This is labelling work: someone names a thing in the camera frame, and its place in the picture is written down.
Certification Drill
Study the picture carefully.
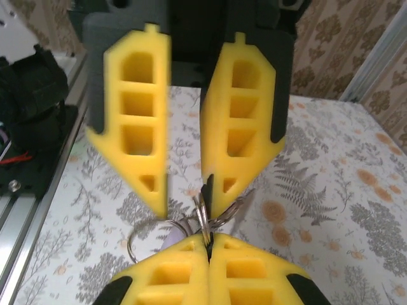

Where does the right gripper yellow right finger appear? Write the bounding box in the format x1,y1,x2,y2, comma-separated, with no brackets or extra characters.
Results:
208,233,331,305

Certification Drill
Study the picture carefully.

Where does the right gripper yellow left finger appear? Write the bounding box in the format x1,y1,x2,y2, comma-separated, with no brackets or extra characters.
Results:
92,233,212,305

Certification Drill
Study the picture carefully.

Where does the lilac translucent key tag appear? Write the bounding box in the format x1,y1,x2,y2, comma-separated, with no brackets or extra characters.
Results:
161,228,191,254

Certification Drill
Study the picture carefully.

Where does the large steel keyring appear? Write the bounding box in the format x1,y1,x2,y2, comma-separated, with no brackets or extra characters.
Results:
127,218,182,265

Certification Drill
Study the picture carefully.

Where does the small steel keyring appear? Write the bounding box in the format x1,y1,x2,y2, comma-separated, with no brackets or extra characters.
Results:
194,190,214,247

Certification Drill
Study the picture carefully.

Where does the medium steel keyring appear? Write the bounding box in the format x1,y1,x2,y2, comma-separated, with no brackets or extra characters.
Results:
209,195,255,228

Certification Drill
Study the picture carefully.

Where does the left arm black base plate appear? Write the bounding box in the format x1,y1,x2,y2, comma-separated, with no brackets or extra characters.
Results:
0,104,80,198

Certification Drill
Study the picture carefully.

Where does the aluminium mounting rail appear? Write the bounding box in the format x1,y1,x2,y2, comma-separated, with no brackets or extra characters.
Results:
0,60,88,287

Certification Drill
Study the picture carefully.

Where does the aluminium frame post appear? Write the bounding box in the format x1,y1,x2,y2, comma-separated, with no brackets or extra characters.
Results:
342,0,407,103

